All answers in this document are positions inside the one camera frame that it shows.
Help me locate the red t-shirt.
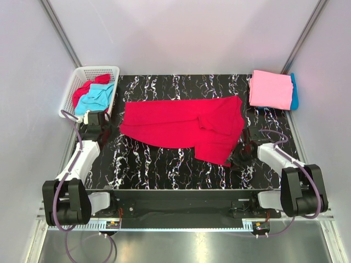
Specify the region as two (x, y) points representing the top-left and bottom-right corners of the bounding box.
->
(72, 74), (111, 109)
(120, 96), (245, 166)

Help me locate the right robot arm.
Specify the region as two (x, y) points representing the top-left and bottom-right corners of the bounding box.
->
(228, 127), (329, 219)

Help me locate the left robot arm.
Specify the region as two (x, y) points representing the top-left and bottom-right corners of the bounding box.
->
(42, 110), (118, 232)

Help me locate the light blue t-shirt in basket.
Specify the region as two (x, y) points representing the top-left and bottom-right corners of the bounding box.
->
(75, 82), (115, 115)

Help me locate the red t-shirt in basket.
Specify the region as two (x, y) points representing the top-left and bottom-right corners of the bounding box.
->
(72, 74), (111, 109)

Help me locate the folded pink t-shirt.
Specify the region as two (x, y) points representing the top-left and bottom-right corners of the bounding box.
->
(249, 70), (293, 110)

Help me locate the folded blue t-shirt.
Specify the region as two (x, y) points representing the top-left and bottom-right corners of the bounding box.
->
(251, 73), (299, 111)

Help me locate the white plastic laundry basket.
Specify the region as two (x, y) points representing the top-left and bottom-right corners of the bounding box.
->
(59, 66), (120, 122)

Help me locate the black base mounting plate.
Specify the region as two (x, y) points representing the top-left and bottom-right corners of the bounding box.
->
(92, 190), (281, 231)

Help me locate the right controller board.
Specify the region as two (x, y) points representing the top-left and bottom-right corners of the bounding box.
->
(255, 222), (270, 231)

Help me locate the controller board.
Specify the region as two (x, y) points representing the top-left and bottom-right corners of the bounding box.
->
(106, 221), (121, 229)
(255, 222), (270, 231)

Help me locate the left controller board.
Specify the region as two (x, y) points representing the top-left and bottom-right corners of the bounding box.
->
(106, 221), (121, 229)

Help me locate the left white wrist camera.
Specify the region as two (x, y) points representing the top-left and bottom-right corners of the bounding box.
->
(76, 111), (89, 124)

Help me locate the right aluminium corner post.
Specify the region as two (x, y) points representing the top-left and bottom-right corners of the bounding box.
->
(280, 0), (329, 74)

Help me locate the aluminium corner post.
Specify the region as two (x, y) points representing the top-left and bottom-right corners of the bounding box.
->
(39, 0), (82, 68)
(280, 0), (329, 74)

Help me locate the left aluminium corner post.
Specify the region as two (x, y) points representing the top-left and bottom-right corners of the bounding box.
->
(39, 0), (82, 68)

